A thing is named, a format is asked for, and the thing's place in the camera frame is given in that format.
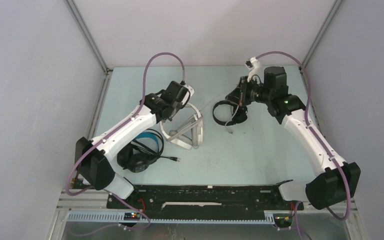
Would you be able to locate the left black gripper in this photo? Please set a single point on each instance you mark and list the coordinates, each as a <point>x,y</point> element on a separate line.
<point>178,106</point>

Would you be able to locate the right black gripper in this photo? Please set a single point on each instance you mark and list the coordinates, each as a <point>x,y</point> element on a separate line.
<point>238,95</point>

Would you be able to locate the small black on-ear headphones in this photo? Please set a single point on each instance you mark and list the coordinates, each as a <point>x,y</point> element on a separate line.
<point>227,113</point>

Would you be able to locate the white gaming headset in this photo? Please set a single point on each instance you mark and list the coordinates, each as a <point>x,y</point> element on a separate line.
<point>191,131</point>

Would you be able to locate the black headset with blue band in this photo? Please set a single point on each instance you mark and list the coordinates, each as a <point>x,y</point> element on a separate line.
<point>137,157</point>

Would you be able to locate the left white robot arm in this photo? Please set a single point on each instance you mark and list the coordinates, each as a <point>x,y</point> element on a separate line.
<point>96,159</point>

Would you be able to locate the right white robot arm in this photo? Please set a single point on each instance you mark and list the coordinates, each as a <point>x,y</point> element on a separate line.
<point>335,180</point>

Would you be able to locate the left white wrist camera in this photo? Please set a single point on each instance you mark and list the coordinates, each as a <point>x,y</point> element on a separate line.
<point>189,93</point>

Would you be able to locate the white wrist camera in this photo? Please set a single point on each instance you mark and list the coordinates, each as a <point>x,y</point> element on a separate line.
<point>189,93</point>
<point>254,67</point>

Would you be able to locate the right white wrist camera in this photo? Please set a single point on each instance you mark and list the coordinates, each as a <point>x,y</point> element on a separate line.
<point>254,67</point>

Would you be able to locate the right aluminium frame post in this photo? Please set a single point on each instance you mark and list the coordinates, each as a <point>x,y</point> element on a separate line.
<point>332,13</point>

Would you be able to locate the aluminium frame post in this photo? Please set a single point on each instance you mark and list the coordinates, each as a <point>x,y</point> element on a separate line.
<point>332,13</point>
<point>81,24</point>

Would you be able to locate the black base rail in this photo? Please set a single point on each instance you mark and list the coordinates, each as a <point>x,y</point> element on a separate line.
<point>208,203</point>

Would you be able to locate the left aluminium frame post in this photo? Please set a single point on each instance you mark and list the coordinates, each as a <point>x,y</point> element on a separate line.
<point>81,24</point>

